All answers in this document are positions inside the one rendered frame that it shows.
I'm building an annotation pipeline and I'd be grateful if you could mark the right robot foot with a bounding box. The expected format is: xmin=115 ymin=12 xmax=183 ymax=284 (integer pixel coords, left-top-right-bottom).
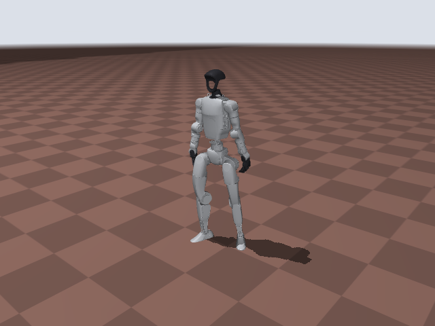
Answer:
xmin=190 ymin=230 xmax=213 ymax=242

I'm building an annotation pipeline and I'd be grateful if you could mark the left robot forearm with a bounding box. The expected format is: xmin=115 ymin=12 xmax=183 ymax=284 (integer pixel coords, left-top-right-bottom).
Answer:
xmin=234 ymin=129 xmax=250 ymax=160

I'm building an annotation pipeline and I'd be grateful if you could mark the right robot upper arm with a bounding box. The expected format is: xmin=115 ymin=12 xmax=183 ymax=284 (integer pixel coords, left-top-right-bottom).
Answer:
xmin=191 ymin=98 xmax=203 ymax=133

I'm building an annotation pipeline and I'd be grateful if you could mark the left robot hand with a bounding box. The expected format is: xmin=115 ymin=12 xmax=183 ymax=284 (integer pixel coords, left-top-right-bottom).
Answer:
xmin=239 ymin=156 xmax=251 ymax=173

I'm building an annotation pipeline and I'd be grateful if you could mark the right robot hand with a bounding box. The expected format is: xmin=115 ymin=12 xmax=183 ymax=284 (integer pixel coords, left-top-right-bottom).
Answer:
xmin=190 ymin=150 xmax=198 ymax=166

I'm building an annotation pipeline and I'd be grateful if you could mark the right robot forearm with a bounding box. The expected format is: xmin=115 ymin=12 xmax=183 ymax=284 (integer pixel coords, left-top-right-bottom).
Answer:
xmin=189 ymin=129 xmax=201 ymax=154

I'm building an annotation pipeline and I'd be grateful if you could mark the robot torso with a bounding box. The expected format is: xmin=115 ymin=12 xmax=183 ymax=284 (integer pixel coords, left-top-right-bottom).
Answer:
xmin=201 ymin=93 xmax=231 ymax=165

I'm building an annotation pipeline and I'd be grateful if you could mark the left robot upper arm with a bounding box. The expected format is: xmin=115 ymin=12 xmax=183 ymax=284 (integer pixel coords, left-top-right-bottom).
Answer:
xmin=222 ymin=99 xmax=241 ymax=139

